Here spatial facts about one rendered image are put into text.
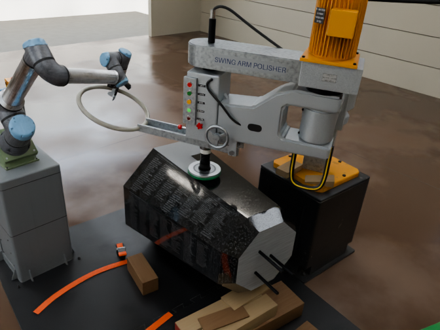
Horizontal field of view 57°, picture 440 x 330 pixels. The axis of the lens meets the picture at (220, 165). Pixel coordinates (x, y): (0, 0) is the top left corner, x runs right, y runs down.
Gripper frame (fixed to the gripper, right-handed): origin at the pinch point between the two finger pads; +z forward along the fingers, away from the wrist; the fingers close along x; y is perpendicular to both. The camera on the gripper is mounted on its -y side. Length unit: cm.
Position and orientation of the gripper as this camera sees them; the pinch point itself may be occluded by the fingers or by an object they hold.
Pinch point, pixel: (114, 97)
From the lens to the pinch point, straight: 305.6
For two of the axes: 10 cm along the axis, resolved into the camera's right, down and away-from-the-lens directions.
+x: 1.3, 6.5, -7.5
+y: -9.0, -2.4, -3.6
